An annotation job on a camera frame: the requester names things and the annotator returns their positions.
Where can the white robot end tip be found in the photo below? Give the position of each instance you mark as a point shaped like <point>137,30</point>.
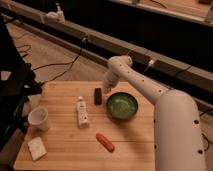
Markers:
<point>106,90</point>

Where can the black eraser block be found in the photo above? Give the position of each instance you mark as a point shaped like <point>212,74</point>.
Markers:
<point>97,96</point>

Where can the white tube with cap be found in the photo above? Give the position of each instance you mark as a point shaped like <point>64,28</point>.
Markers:
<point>83,120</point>

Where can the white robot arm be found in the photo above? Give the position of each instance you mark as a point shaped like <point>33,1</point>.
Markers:
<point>178,143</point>

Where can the green bowl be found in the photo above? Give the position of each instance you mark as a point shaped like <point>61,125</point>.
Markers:
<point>122,106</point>

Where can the white paper cup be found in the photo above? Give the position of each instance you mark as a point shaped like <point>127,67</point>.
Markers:
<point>38,118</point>

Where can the black equipment stand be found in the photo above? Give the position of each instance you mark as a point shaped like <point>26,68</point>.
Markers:
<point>17,82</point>

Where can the white sponge block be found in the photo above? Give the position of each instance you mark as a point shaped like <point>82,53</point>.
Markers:
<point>36,148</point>

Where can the long metal rail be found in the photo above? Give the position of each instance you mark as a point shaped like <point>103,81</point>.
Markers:
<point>183,49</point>

